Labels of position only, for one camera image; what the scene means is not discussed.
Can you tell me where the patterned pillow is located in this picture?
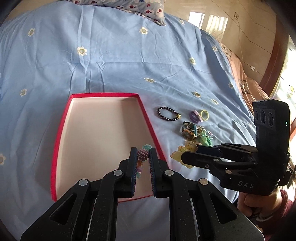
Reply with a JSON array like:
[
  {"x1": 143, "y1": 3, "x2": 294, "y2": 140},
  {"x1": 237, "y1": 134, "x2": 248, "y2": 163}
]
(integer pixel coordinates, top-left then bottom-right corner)
[{"x1": 70, "y1": 0, "x2": 165, "y2": 26}]

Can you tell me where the pink bed cover edge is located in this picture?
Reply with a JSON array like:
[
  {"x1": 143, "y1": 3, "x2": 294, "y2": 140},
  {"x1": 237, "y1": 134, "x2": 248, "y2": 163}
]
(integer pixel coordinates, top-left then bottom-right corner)
[{"x1": 219, "y1": 41, "x2": 269, "y2": 113}]

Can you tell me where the red shallow box tray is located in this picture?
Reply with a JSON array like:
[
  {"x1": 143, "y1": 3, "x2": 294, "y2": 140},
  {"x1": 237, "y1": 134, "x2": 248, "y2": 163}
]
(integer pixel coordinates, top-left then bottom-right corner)
[{"x1": 51, "y1": 92, "x2": 166, "y2": 200}]

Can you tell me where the silver chain necklace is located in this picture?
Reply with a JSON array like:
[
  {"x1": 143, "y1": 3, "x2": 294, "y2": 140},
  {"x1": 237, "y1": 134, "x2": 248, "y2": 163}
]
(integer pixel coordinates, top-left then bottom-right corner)
[{"x1": 181, "y1": 121, "x2": 213, "y2": 142}]

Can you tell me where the wooden door frame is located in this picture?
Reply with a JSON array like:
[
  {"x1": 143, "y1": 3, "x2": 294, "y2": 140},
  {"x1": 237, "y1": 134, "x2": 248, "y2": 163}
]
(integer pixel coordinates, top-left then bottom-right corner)
[{"x1": 259, "y1": 17, "x2": 288, "y2": 96}]

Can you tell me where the right hand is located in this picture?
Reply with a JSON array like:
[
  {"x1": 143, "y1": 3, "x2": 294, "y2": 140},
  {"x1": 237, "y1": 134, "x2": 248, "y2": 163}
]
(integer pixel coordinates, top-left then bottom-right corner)
[{"x1": 237, "y1": 188, "x2": 282, "y2": 217}]

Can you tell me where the blue floral bed sheet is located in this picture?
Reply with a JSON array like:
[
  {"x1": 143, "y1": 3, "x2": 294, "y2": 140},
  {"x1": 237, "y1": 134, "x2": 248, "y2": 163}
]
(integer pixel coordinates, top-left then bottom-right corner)
[{"x1": 1, "y1": 1, "x2": 256, "y2": 239}]

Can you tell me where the maroon right sleeve forearm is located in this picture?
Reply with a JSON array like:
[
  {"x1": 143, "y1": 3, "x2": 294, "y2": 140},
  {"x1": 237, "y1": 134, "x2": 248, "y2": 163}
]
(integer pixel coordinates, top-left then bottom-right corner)
[{"x1": 256, "y1": 190, "x2": 295, "y2": 240}]

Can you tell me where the yellow butterfly hair clip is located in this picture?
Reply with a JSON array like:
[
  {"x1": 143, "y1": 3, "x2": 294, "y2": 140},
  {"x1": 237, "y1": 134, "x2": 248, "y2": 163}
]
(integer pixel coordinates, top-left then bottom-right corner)
[{"x1": 170, "y1": 141, "x2": 199, "y2": 170}]

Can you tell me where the black bead bracelet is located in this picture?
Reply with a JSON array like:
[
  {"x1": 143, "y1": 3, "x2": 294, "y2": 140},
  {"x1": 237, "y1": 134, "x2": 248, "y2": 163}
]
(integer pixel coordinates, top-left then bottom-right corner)
[{"x1": 157, "y1": 106, "x2": 182, "y2": 122}]

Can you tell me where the black right camera box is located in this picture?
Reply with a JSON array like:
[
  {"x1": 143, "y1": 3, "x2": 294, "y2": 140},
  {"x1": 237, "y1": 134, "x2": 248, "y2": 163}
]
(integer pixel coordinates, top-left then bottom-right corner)
[{"x1": 252, "y1": 99, "x2": 290, "y2": 153}]

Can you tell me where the green hair tie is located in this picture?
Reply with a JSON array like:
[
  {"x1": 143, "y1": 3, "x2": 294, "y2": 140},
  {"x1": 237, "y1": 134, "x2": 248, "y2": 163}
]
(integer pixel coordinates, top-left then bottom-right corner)
[{"x1": 199, "y1": 135, "x2": 213, "y2": 147}]

